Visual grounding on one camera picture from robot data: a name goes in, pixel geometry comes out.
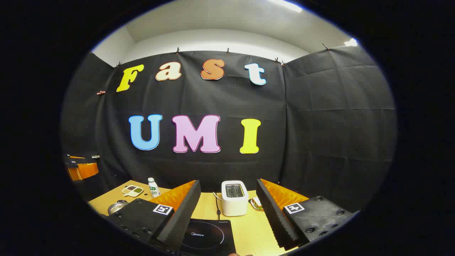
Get white divided dish of grains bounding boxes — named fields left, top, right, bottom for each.
left=122, top=185, right=144, bottom=198

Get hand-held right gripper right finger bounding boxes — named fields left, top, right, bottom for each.
left=255, top=178, right=357, bottom=251

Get black induction cooktop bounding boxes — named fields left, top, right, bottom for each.
left=177, top=218, right=237, bottom=256

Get white bottle with green label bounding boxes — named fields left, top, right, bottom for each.
left=148, top=177, right=161, bottom=198

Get steel pot with black handle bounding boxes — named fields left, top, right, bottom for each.
left=107, top=200, right=129, bottom=216

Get white toaster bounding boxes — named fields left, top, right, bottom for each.
left=221, top=180, right=249, bottom=217

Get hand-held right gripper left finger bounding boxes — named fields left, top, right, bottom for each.
left=101, top=180, right=202, bottom=251

